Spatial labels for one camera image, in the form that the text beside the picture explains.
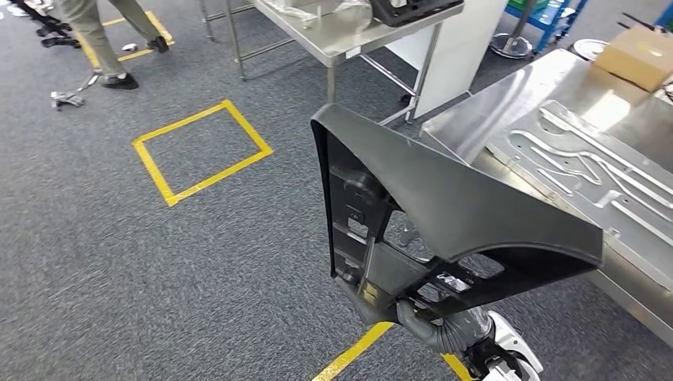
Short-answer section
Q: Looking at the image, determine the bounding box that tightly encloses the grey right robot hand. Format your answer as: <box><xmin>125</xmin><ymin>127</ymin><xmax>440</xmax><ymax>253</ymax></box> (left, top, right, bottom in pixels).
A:
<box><xmin>336</xmin><ymin>275</ymin><xmax>449</xmax><ymax>353</ymax></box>

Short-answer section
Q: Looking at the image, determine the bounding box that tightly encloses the black plastic car trim panel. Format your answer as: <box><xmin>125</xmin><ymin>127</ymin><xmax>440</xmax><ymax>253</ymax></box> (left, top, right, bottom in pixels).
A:
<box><xmin>367</xmin><ymin>0</ymin><xmax>466</xmax><ymax>29</ymax></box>
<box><xmin>310</xmin><ymin>103</ymin><xmax>605</xmax><ymax>328</ymax></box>

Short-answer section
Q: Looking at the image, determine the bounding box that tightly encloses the steel workbench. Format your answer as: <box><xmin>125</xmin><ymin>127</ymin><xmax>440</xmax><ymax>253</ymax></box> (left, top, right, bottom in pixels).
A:
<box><xmin>419</xmin><ymin>48</ymin><xmax>673</xmax><ymax>348</ymax></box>

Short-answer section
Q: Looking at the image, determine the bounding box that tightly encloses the blue metal shelf rack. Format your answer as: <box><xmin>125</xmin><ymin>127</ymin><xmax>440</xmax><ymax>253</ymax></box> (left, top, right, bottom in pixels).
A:
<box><xmin>504</xmin><ymin>0</ymin><xmax>591</xmax><ymax>55</ymax></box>

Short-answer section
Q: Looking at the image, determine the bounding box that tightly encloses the black elongated plastic part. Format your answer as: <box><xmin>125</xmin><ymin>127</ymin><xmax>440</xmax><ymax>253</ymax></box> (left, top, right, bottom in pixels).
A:
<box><xmin>7</xmin><ymin>0</ymin><xmax>83</xmax><ymax>49</ymax></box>

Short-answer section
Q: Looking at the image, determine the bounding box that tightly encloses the stamped metal sheet panel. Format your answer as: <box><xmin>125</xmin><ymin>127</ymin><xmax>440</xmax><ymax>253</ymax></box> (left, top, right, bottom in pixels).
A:
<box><xmin>484</xmin><ymin>98</ymin><xmax>673</xmax><ymax>293</ymax></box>

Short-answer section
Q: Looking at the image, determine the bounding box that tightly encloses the white board panel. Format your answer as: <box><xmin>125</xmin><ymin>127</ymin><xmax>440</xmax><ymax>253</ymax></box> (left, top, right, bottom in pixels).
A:
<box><xmin>386</xmin><ymin>0</ymin><xmax>510</xmax><ymax>121</ymax></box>

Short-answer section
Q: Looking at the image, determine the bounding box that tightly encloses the chrome barrier stanchion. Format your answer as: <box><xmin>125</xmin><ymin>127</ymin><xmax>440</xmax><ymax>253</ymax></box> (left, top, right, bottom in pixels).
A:
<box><xmin>489</xmin><ymin>0</ymin><xmax>538</xmax><ymax>60</ymax></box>
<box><xmin>571</xmin><ymin>38</ymin><xmax>612</xmax><ymax>62</ymax></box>

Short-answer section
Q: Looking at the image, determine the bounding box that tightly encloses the steel table with legs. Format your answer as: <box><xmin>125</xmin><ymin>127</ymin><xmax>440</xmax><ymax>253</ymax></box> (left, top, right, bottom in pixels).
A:
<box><xmin>198</xmin><ymin>0</ymin><xmax>467</xmax><ymax>126</ymax></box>

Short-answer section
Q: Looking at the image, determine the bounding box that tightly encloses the yellow floor tape square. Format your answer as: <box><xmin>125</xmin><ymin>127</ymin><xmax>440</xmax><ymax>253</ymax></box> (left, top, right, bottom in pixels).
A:
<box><xmin>131</xmin><ymin>98</ymin><xmax>275</xmax><ymax>208</ymax></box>

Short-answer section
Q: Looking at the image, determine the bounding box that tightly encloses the clear plastic wrap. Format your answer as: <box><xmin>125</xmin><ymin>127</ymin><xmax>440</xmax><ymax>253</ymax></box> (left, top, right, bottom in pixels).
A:
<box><xmin>261</xmin><ymin>0</ymin><xmax>375</xmax><ymax>33</ymax></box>

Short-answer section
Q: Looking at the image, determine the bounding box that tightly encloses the green plastic bin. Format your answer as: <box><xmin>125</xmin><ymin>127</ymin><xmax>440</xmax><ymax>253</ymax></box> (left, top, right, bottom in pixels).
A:
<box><xmin>507</xmin><ymin>0</ymin><xmax>552</xmax><ymax>13</ymax></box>

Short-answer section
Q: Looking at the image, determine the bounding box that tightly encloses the cardboard box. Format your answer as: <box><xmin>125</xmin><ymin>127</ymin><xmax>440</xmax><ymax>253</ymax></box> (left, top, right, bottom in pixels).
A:
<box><xmin>594</xmin><ymin>25</ymin><xmax>673</xmax><ymax>94</ymax></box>

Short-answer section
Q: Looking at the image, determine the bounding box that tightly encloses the person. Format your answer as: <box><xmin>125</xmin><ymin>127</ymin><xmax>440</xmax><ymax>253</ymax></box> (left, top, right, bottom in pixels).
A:
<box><xmin>55</xmin><ymin>0</ymin><xmax>172</xmax><ymax>90</ymax></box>

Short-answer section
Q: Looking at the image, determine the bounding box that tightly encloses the grey metal bracket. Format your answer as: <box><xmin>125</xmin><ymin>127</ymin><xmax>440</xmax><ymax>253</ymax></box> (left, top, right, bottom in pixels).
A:
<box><xmin>51</xmin><ymin>71</ymin><xmax>103</xmax><ymax>111</ymax></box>

